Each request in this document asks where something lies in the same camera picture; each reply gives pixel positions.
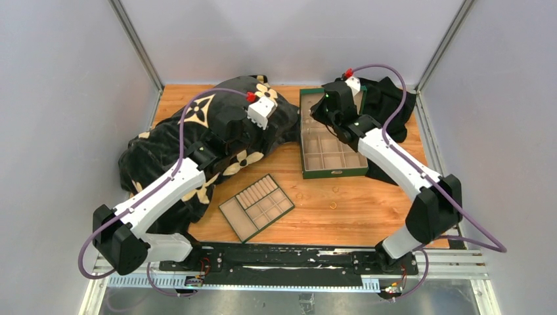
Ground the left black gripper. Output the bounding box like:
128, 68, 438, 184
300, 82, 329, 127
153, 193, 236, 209
228, 106, 277, 158

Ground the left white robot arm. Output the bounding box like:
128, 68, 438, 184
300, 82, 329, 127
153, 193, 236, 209
92, 102, 276, 276

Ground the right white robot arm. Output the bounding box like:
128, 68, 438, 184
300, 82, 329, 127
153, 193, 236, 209
311, 81, 462, 274

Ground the green jewelry box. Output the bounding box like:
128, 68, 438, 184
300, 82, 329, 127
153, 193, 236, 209
300, 88, 368, 179

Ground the green jewelry tray insert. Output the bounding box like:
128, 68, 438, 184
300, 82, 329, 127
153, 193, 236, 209
219, 174, 295, 243

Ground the black cloth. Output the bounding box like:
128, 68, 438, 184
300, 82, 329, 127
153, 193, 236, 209
358, 77, 416, 186

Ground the black blanket with beige flowers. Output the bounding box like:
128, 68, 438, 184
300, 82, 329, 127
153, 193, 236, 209
118, 75, 300, 234

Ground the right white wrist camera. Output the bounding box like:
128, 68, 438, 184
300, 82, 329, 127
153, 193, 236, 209
342, 68, 361, 96

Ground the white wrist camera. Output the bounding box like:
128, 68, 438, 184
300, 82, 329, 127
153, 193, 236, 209
342, 68, 361, 96
246, 92, 277, 130

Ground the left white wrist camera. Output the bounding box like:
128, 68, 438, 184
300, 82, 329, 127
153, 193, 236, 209
246, 92, 277, 130

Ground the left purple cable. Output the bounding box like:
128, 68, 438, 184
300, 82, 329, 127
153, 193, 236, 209
78, 88, 251, 280

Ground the black mounting base plate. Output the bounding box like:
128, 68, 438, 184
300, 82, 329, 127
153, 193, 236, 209
159, 242, 418, 287

